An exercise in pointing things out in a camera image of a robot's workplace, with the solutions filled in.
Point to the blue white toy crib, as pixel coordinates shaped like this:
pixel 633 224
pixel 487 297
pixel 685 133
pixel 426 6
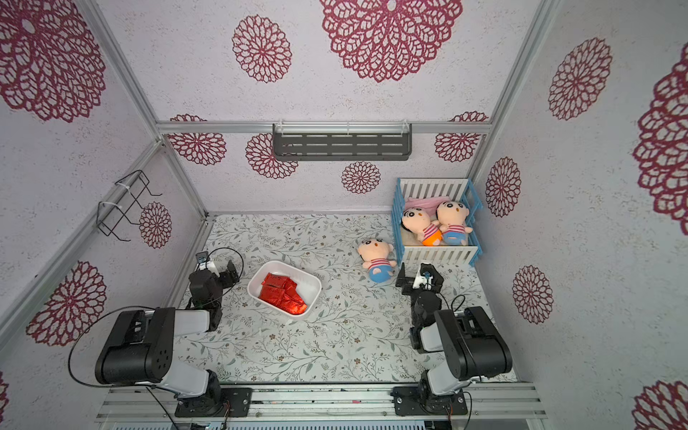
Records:
pixel 408 248

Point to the plush doll blue shorts crib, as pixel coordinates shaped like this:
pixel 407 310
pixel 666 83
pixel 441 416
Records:
pixel 452 217

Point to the pink blanket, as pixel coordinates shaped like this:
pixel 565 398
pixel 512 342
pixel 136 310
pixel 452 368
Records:
pixel 426 204

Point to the plush doll blue shorts table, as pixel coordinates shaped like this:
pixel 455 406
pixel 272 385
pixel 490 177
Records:
pixel 376 256

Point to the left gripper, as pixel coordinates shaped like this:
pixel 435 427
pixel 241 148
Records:
pixel 223 276

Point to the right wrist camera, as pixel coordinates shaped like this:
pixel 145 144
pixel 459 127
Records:
pixel 424 278

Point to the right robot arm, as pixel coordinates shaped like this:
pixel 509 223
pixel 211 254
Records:
pixel 472 347

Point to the grey wall shelf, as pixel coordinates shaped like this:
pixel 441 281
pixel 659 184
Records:
pixel 347 144

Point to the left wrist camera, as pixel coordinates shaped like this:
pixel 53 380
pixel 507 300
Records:
pixel 205 262

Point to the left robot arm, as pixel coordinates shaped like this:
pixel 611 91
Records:
pixel 140 349

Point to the black wire wall rack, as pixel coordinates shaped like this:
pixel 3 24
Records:
pixel 111 214

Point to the red tea bag in box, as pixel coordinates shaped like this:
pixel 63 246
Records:
pixel 279 290

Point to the plush doll orange shorts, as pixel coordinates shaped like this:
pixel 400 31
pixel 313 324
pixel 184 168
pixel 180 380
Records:
pixel 426 230

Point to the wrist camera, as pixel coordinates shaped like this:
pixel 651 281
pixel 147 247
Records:
pixel 424 278
pixel 205 262

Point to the white plastic storage box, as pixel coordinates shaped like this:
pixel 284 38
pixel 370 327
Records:
pixel 309 287

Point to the red tea bag lower box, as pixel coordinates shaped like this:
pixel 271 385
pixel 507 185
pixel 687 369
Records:
pixel 291 303

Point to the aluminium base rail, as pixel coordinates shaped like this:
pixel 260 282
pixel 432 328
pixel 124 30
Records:
pixel 319 402

